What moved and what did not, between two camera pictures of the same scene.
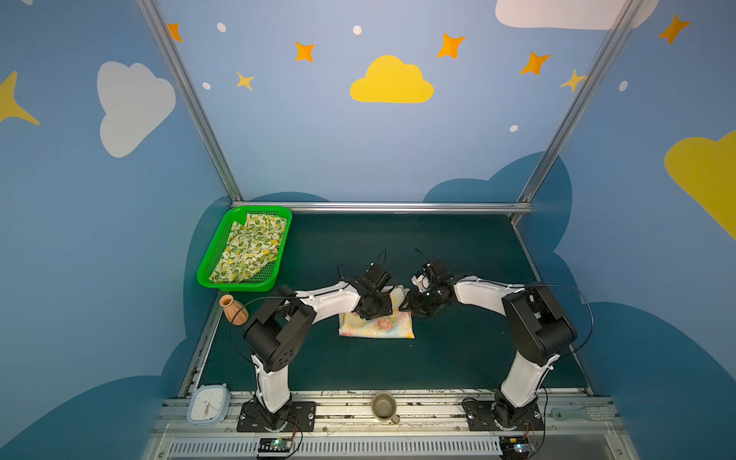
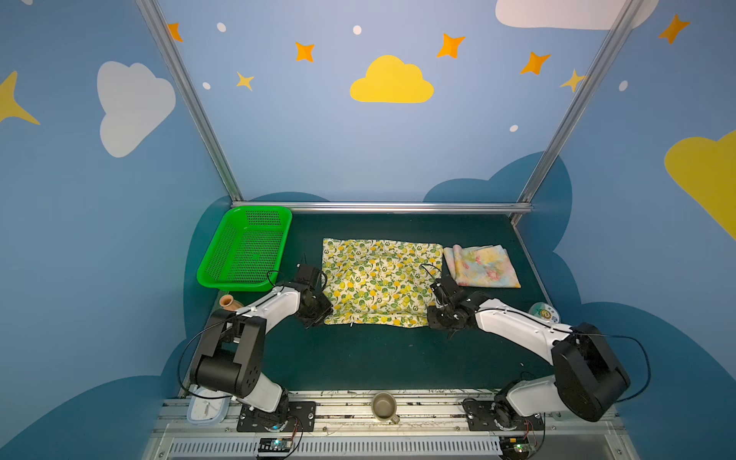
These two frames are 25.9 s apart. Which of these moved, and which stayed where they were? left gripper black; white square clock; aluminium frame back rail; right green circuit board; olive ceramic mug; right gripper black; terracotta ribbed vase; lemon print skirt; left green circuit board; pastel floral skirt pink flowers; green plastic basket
Moved: left gripper black; lemon print skirt; pastel floral skirt pink flowers; right gripper black
Stayed: right green circuit board; green plastic basket; white square clock; left green circuit board; aluminium frame back rail; olive ceramic mug; terracotta ribbed vase
